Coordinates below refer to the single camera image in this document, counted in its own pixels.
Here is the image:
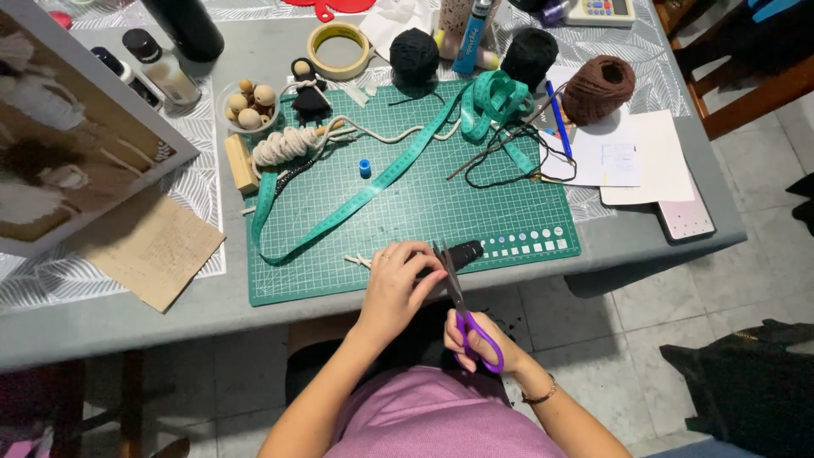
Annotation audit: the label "teal measuring tape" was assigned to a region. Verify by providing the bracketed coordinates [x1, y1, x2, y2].
[250, 69, 539, 267]

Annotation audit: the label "black yarn bundle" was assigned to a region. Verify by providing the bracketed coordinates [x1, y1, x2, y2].
[416, 239, 485, 281]

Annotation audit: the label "green cutting mat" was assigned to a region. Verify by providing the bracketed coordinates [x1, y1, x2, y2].
[245, 79, 582, 308]

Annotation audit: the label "blue paint tube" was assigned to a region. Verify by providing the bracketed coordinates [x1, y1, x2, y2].
[451, 0, 495, 76]

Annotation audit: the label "dark wooden stool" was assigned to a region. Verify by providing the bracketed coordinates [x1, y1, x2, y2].
[0, 349, 192, 458]

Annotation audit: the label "white calculator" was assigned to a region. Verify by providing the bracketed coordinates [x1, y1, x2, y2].
[565, 0, 637, 28]

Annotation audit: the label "person's left hand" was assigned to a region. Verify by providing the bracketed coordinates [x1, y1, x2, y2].
[359, 240, 449, 338]

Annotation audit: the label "pink shirt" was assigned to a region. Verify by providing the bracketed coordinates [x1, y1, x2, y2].
[323, 365, 568, 458]

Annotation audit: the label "cream cord bundle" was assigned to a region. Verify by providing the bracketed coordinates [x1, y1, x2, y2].
[251, 114, 463, 181]

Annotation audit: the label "patterned beige container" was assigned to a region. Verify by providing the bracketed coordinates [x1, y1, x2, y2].
[438, 0, 476, 36]

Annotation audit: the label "white paper sheets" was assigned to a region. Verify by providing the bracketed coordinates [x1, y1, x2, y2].
[538, 64, 697, 206]

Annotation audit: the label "purple handled scissors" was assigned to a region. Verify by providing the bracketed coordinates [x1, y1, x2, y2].
[432, 240, 506, 375]

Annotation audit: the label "red silicone mat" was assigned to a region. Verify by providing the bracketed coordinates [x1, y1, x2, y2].
[279, 0, 378, 24]

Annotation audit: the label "dark bottle black cap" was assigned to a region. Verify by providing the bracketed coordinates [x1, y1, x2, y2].
[90, 46, 164, 113]

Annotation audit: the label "grey tablecloth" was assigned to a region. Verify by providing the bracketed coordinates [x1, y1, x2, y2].
[0, 0, 749, 375]

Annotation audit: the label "black yarn doll wooden head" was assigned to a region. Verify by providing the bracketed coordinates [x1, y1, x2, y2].
[289, 57, 333, 126]

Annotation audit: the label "clear bottle black cap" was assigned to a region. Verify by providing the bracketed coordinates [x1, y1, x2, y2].
[121, 28, 203, 108]

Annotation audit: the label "wooden chair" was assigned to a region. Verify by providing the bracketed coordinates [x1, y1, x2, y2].
[654, 0, 814, 141]

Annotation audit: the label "gold bracelet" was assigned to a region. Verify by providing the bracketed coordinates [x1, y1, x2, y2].
[521, 373, 558, 406]

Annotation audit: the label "wooden block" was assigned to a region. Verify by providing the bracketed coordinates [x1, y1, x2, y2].
[223, 134, 261, 195]

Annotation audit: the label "clear plastic bowl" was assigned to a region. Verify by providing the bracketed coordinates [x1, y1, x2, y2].
[215, 78, 282, 136]

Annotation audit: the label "white tissue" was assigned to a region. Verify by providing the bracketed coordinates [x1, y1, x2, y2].
[359, 0, 441, 62]

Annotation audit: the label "black yarn ball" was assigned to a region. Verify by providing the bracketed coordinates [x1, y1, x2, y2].
[388, 27, 441, 88]
[500, 27, 560, 94]

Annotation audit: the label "blue pen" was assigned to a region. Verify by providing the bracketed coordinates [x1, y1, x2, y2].
[544, 79, 574, 160]

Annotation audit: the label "loose black cord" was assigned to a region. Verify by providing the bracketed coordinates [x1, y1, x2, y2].
[463, 120, 578, 190]

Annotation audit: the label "pink cased phone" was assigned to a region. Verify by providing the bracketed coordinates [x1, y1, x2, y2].
[655, 170, 718, 244]

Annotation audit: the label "white framed picture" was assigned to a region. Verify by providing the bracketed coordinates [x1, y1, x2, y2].
[0, 0, 202, 259]

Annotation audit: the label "purple thread spool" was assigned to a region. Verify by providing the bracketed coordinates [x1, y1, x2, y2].
[539, 0, 571, 28]

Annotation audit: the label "black bag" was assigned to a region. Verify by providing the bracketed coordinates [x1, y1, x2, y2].
[659, 318, 814, 458]

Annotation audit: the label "brown yarn ball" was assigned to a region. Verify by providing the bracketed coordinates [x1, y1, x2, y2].
[561, 55, 637, 127]

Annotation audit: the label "person's right hand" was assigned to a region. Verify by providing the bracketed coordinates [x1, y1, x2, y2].
[443, 308, 529, 379]

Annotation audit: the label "clear plastic piece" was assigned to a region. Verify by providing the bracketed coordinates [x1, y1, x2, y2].
[342, 79, 383, 108]

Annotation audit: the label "brown paper sheet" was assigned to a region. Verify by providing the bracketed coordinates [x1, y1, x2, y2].
[79, 184, 227, 314]

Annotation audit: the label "masking tape roll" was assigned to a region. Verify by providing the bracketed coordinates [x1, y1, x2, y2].
[306, 21, 374, 81]

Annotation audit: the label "heap of wooden beads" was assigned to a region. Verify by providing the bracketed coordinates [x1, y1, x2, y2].
[224, 79, 277, 131]

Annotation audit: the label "black twisted cord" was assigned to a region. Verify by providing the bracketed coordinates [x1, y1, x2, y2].
[273, 154, 320, 197]

